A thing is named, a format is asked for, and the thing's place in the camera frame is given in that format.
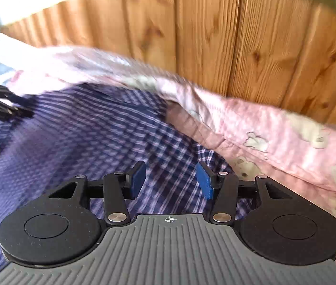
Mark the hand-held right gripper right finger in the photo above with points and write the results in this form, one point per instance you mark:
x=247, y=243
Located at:
x=205, y=181

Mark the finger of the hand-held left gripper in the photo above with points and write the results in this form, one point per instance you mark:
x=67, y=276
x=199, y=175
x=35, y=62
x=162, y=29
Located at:
x=10, y=113
x=13, y=98

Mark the wooden wall panelling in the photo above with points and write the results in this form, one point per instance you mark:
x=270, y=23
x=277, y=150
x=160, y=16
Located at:
x=215, y=35

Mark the navy checked shirt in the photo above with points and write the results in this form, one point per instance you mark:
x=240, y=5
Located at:
x=82, y=130

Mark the pink teddy bear bedding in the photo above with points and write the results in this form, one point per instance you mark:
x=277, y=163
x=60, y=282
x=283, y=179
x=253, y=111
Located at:
x=275, y=124

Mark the pink bear-print quilt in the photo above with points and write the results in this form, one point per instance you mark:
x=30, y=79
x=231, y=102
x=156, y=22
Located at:
x=304, y=213

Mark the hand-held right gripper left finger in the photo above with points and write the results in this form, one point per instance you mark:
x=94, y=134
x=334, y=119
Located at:
x=138, y=181

